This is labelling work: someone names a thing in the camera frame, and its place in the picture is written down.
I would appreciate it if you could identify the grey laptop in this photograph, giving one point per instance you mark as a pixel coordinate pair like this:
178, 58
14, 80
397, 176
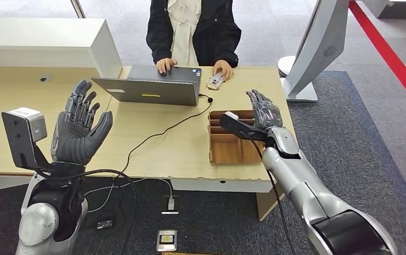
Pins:
153, 91

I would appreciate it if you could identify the person's left hand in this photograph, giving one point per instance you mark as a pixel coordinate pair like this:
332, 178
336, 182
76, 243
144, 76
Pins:
224, 68

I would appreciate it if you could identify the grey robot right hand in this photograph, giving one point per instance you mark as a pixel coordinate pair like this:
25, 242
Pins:
268, 114

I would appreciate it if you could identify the white kiosk stand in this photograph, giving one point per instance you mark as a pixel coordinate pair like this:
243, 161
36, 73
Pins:
324, 35

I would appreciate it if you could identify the white stand base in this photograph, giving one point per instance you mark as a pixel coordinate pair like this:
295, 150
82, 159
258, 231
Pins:
400, 10

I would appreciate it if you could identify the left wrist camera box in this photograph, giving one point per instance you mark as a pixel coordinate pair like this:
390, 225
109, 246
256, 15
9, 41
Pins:
20, 137

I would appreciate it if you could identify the wooden compartment organizer box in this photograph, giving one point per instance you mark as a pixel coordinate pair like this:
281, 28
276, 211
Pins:
224, 151

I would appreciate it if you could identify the black power adapter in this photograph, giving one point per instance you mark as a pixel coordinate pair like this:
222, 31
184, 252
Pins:
105, 225

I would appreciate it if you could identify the white counter cabinet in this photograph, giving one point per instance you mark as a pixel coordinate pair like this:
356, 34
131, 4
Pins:
30, 38

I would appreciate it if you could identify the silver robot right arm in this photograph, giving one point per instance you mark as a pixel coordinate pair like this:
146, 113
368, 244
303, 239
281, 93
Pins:
301, 190

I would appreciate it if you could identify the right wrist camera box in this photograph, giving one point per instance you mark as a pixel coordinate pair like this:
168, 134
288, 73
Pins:
238, 128

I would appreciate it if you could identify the silver floor socket box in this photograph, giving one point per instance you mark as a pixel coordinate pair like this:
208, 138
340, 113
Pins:
166, 240

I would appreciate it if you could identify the wooden desk side panel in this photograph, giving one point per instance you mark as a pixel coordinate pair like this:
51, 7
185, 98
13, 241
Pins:
268, 206

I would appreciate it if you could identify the person's right hand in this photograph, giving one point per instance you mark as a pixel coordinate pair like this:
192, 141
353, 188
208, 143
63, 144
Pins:
166, 65

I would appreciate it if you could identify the white plug adapter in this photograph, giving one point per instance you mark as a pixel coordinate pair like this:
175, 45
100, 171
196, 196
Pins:
170, 204

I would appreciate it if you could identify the grey metal pole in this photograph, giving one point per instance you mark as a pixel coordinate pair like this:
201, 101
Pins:
78, 8

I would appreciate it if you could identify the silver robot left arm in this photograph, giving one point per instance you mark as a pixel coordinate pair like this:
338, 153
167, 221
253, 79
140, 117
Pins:
37, 225

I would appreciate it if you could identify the white ID card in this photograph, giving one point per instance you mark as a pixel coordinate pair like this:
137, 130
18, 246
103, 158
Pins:
216, 80

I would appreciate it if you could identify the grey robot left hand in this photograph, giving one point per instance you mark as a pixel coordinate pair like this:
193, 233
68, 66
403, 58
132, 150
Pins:
72, 140

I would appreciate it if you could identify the person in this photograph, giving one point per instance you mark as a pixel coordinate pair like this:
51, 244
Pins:
213, 31

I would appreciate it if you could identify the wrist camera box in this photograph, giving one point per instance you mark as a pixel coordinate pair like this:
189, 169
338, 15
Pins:
20, 137
238, 128

